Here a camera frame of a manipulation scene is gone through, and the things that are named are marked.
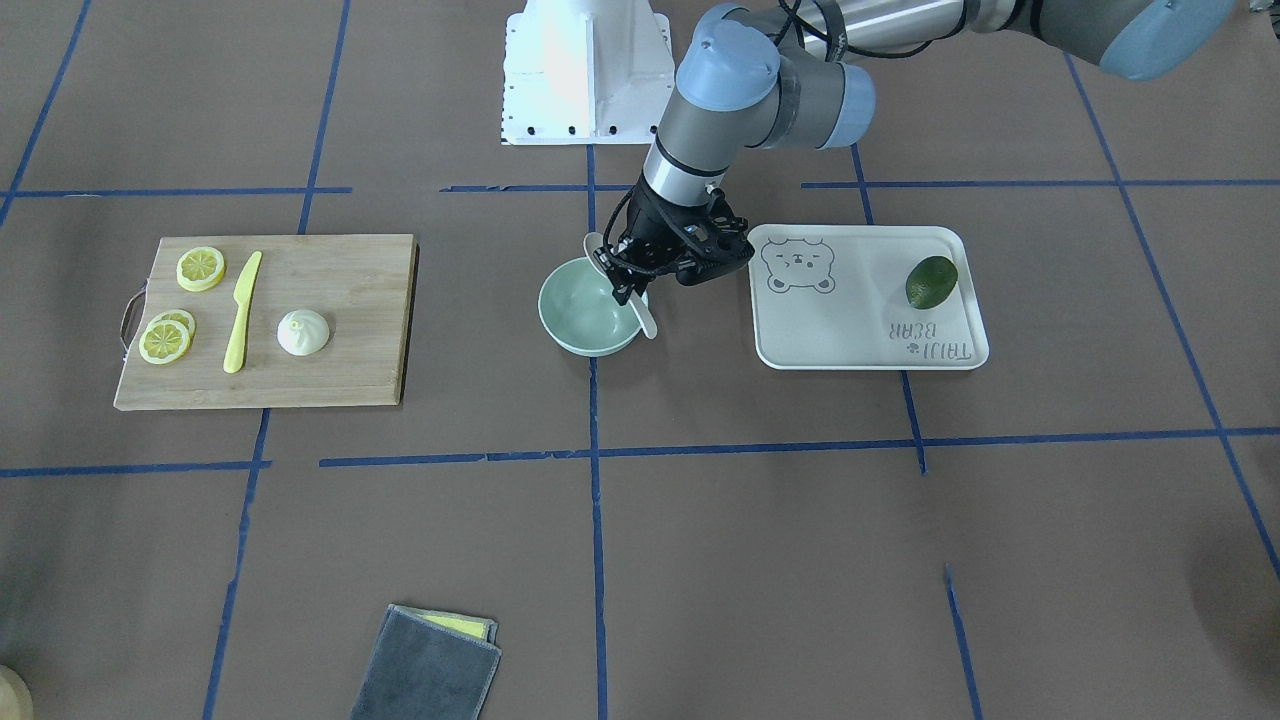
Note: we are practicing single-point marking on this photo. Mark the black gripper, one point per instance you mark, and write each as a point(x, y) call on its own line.
point(655, 222)

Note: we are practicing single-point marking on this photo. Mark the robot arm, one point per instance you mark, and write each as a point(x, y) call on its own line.
point(788, 76)

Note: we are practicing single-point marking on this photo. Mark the green ceramic bowl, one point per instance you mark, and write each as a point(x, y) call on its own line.
point(577, 309)

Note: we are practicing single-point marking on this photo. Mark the white steamed bun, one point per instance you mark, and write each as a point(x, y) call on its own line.
point(302, 332)

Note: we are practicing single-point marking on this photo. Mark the white bear serving tray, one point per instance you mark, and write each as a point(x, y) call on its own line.
point(832, 297)

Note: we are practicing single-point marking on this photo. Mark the green avocado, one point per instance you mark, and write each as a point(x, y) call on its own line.
point(930, 282)

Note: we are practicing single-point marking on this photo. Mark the wooden cutting board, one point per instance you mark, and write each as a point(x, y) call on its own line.
point(362, 283)

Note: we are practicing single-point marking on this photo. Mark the yellow plastic knife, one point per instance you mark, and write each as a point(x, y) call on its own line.
point(235, 351)

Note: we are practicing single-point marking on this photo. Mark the grey folded cloth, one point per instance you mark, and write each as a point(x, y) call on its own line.
point(428, 664)

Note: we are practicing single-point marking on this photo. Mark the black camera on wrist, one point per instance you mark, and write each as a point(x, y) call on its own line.
point(715, 240)

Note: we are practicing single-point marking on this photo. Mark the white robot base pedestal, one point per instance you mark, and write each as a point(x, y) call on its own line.
point(580, 72)

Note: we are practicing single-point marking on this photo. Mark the lemon slice stack near handle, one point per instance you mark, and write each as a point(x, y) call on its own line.
point(167, 337)

